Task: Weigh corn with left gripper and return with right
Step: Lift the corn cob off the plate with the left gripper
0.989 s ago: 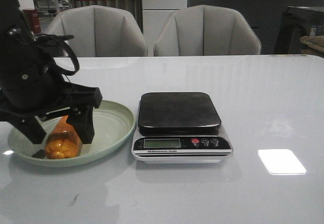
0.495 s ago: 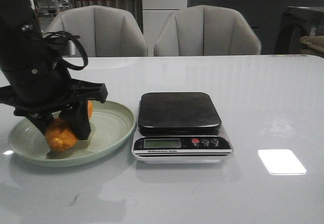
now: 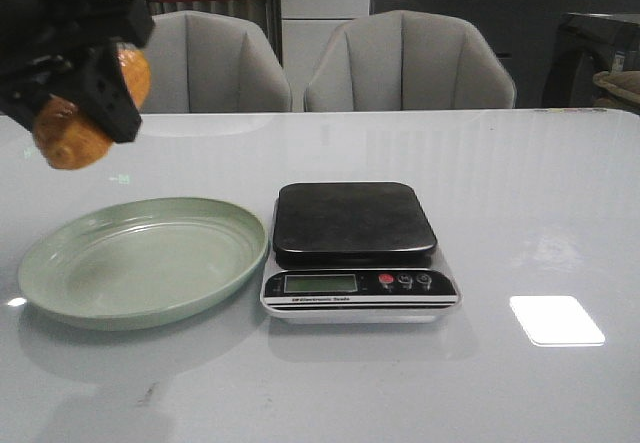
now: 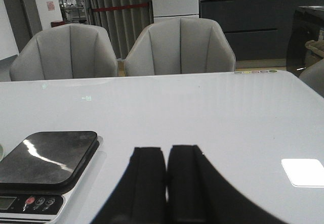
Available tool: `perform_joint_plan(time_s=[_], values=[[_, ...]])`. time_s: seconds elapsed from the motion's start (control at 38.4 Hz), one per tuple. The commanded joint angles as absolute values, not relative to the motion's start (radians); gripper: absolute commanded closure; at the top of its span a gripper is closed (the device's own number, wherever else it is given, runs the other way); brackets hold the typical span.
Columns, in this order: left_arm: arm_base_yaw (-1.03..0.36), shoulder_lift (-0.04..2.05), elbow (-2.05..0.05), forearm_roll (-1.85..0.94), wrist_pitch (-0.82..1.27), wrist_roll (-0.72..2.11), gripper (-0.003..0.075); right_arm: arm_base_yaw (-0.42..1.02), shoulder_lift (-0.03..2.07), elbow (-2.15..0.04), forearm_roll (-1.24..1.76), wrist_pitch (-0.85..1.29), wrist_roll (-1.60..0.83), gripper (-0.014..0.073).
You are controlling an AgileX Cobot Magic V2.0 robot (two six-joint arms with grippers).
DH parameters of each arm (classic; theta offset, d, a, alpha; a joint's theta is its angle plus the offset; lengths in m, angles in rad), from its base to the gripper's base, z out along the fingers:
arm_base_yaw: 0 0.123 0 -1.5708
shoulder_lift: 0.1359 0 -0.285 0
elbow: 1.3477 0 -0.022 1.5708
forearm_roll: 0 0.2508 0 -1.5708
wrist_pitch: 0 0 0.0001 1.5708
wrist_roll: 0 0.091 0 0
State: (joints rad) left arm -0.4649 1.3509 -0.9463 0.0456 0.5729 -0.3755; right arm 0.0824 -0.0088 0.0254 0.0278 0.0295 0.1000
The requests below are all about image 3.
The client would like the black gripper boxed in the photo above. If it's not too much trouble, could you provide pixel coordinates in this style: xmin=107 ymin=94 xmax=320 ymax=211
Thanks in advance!
xmin=1 ymin=0 xmax=154 ymax=142

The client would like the orange corn cob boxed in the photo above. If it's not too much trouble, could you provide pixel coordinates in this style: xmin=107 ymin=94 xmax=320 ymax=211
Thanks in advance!
xmin=31 ymin=44 xmax=151 ymax=170

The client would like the left grey upholstered chair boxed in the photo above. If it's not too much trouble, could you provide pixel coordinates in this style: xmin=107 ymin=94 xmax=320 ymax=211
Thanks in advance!
xmin=142 ymin=10 xmax=292 ymax=114

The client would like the grey upholstered chair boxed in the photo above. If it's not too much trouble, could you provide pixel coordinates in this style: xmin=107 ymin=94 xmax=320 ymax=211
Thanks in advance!
xmin=303 ymin=10 xmax=516 ymax=112
xmin=142 ymin=10 xmax=292 ymax=114

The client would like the light green plate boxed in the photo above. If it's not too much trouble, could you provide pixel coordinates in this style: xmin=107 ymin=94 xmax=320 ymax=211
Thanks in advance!
xmin=18 ymin=197 xmax=269 ymax=331

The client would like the white cabinet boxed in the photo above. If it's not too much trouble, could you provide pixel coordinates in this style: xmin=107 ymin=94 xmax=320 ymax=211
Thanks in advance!
xmin=280 ymin=0 xmax=370 ymax=112

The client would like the right grey upholstered chair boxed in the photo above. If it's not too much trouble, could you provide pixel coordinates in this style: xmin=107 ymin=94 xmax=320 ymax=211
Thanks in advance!
xmin=303 ymin=10 xmax=516 ymax=112

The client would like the digital kitchen scale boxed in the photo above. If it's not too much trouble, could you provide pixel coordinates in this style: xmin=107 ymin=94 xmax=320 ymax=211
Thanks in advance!
xmin=260 ymin=182 xmax=462 ymax=324

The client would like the dark grey counter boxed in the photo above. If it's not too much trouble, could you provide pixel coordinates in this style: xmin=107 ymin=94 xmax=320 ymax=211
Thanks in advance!
xmin=372 ymin=0 xmax=639 ymax=108

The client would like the dark side table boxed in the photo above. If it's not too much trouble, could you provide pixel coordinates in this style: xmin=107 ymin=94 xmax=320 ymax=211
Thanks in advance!
xmin=542 ymin=13 xmax=639 ymax=108

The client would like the tan cushion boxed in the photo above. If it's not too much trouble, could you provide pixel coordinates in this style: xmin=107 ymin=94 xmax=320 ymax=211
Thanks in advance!
xmin=592 ymin=70 xmax=640 ymax=114

